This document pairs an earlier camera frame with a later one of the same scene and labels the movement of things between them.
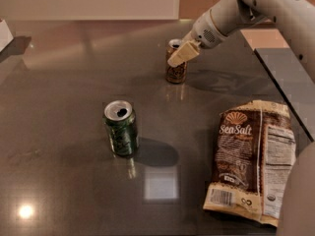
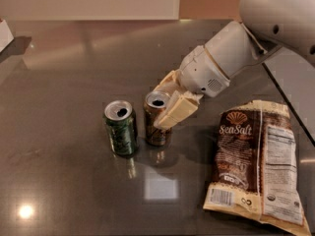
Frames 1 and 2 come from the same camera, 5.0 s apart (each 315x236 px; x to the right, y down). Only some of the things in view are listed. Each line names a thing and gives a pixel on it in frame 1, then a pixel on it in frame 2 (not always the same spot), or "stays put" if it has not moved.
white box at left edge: (6, 36) stays put
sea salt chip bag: (254, 162) stays put
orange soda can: (175, 74) to (154, 105)
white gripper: (204, 31) to (202, 72)
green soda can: (121, 124) stays put
